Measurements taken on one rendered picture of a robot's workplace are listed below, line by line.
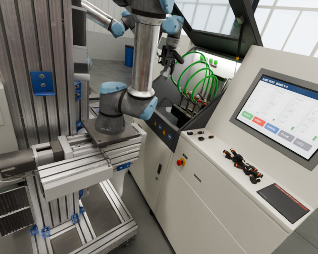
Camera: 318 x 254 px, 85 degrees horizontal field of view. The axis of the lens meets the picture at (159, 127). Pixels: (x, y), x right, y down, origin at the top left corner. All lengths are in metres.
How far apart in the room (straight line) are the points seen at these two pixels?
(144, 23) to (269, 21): 4.96
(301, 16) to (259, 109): 4.32
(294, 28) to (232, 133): 4.33
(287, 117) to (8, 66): 1.22
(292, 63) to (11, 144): 1.35
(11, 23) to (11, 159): 0.47
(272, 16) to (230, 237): 5.05
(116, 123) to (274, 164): 0.82
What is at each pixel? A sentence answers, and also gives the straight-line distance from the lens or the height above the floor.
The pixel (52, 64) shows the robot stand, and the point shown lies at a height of 1.30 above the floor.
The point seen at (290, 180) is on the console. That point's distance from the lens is 1.07.
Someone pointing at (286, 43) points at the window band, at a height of 1.85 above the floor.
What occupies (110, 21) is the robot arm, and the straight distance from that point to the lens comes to 1.20.
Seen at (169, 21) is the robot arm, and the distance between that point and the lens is 0.99.
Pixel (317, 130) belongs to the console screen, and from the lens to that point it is 1.04.
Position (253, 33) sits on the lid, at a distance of 1.23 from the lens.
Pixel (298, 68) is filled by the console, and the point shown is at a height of 1.49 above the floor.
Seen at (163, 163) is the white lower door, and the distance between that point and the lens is 1.37.
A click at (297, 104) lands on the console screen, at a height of 1.34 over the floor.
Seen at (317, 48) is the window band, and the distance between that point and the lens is 5.06.
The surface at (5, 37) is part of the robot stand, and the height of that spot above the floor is 1.39.
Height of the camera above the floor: 1.51
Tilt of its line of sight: 29 degrees down
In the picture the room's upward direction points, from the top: 13 degrees clockwise
